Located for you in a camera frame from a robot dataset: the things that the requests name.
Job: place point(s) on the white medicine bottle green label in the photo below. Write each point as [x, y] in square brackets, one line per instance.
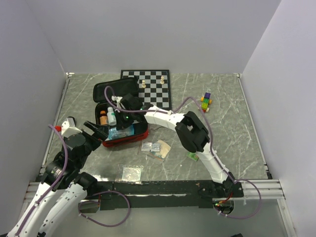
[111, 116]

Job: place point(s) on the small green box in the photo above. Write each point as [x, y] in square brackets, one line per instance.
[193, 156]

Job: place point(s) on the clear flat plastic pouch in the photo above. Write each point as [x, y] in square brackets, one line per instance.
[129, 173]

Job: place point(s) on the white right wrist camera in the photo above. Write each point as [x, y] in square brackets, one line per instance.
[117, 101]

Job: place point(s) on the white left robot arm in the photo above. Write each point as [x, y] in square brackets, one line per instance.
[62, 185]

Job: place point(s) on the black white chessboard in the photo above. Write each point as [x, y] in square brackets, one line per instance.
[154, 93]

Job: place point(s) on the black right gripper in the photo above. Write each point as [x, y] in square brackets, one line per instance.
[121, 124]

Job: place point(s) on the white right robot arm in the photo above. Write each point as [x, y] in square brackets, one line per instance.
[192, 133]

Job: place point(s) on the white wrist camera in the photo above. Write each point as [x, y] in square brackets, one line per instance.
[68, 127]
[117, 101]

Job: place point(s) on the beige bandage pack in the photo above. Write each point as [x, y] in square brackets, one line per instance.
[159, 151]

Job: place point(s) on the red black medicine case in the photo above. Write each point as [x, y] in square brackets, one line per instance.
[102, 95]

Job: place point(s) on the blue wipes packet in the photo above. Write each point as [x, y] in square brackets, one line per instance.
[117, 134]

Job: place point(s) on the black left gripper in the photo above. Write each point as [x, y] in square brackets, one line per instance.
[100, 133]

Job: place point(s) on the brown bottle orange cap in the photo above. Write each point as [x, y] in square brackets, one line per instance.
[103, 118]

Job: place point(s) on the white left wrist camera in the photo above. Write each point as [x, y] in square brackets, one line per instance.
[68, 127]

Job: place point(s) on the colourful toy block car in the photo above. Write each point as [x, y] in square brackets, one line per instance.
[205, 102]

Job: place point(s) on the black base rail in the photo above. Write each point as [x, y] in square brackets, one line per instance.
[150, 194]

